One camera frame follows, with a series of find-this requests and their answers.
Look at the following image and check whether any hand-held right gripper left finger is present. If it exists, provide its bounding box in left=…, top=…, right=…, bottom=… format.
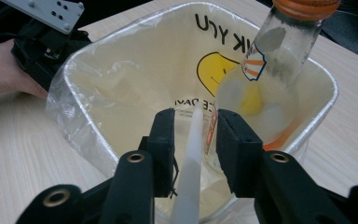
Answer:
left=139, top=107, right=177, bottom=198

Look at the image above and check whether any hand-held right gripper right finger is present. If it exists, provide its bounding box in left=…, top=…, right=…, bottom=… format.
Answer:
left=215, top=108, right=265, bottom=199

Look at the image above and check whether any white plastic stick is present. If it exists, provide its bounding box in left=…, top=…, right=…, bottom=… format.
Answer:
left=170, top=102, right=205, bottom=224

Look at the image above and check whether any clear bottle with orange cap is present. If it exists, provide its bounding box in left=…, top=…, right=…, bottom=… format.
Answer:
left=203, top=0, right=343, bottom=175

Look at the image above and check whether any cream trash bin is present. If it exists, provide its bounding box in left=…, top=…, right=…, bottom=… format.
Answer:
left=62, top=1, right=339, bottom=224

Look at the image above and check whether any bin with white plastic bag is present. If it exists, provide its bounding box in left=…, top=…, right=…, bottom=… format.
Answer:
left=45, top=1, right=339, bottom=224

